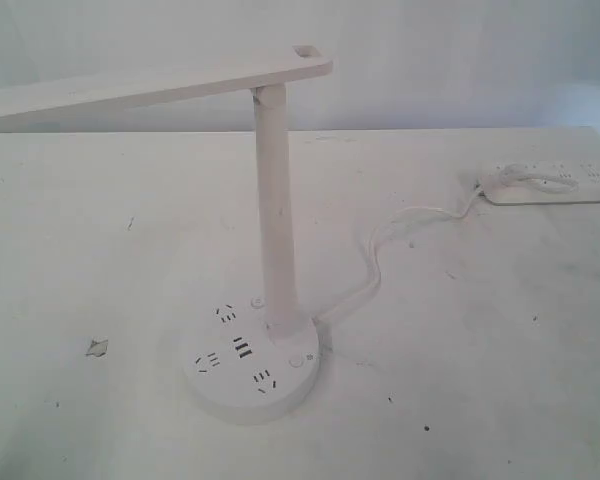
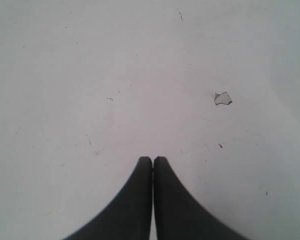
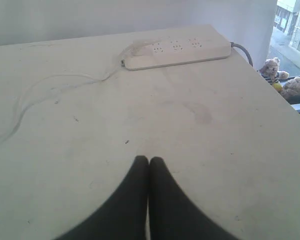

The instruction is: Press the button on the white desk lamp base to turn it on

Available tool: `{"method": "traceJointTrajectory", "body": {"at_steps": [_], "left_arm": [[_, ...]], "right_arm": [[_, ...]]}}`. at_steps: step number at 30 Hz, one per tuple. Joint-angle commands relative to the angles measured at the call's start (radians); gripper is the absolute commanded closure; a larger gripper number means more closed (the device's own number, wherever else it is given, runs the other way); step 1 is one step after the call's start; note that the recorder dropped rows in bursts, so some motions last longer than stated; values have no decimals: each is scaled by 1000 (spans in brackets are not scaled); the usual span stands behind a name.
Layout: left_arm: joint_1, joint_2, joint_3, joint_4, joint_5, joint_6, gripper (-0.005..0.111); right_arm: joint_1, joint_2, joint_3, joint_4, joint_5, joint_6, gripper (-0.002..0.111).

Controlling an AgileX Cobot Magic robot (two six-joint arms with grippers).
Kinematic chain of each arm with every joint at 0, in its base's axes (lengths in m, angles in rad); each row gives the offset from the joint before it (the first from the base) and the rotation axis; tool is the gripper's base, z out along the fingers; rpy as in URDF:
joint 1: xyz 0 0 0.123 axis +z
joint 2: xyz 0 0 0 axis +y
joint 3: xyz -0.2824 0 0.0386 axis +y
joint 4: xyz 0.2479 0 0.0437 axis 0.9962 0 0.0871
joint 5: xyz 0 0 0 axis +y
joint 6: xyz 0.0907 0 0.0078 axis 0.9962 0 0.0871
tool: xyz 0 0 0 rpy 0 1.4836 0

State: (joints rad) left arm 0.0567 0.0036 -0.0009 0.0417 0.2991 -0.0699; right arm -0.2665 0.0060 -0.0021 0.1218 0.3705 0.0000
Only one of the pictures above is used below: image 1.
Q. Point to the white desk lamp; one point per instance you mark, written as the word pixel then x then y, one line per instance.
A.
pixel 244 365

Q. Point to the white power strip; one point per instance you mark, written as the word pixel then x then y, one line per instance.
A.
pixel 541 183

